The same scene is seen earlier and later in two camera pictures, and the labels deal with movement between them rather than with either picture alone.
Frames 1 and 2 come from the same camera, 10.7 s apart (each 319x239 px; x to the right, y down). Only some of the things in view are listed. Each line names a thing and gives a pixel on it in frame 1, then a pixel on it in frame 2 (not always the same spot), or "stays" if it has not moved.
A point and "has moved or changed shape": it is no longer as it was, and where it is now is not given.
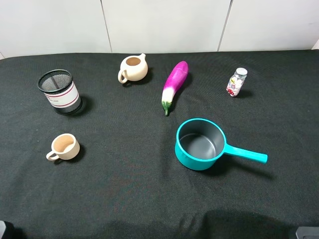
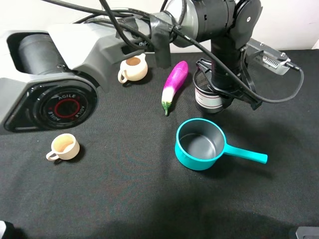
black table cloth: (178, 145) stays
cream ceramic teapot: (136, 67) stays
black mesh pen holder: (59, 86) has moved or changed shape
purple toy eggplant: (176, 76) stays
